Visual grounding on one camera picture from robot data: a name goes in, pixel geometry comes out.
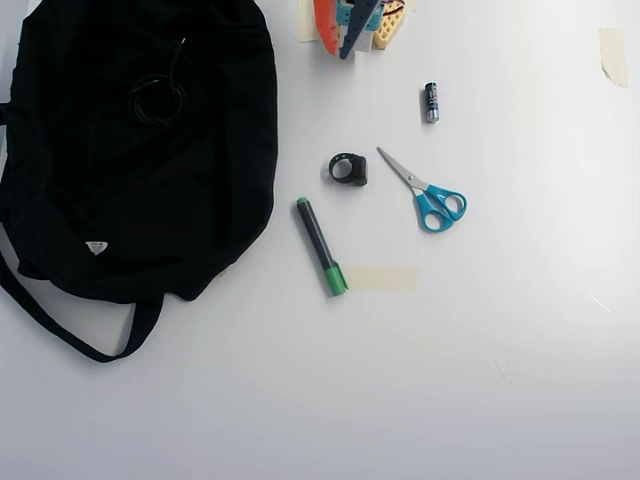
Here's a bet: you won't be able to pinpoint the yellow perforated block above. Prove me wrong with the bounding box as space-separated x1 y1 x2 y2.
372 0 409 53

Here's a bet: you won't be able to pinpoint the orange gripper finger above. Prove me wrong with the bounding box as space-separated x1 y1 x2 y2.
312 0 347 57

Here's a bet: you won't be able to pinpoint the long beige tape strip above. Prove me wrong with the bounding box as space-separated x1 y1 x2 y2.
344 265 418 294

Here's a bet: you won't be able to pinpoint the black braided cable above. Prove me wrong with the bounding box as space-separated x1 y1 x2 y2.
128 35 189 126

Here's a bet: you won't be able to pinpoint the black marker with green cap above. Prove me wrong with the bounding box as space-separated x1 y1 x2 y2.
293 196 350 299

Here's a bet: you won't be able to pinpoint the narrow beige tape strip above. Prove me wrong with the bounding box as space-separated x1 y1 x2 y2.
298 0 321 44

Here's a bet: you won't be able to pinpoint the black fabric bag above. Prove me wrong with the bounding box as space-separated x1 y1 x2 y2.
0 0 280 365

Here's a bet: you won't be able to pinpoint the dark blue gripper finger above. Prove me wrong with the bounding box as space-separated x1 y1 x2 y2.
338 0 381 61

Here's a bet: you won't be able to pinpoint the black strap ring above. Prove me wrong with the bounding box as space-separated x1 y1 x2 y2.
327 152 371 189

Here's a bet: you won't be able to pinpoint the torn beige tape piece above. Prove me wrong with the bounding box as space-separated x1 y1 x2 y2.
598 28 630 89

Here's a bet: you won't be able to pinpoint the blue handled scissors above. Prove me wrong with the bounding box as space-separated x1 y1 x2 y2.
375 145 469 234

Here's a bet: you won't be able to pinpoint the small dark battery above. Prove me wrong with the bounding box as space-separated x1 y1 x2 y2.
422 81 441 125

